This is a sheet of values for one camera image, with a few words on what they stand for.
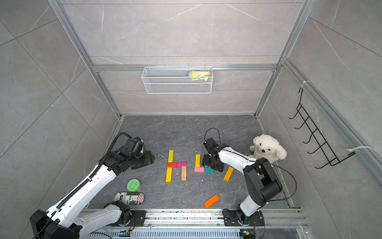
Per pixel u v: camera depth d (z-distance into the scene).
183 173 0.88
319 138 0.65
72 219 0.41
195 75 0.85
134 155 0.60
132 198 0.76
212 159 0.78
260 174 0.49
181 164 0.93
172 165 0.92
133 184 0.80
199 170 0.89
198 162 0.93
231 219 0.73
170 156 0.95
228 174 0.88
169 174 0.88
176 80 1.00
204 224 0.73
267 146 0.80
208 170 0.87
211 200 0.78
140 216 0.73
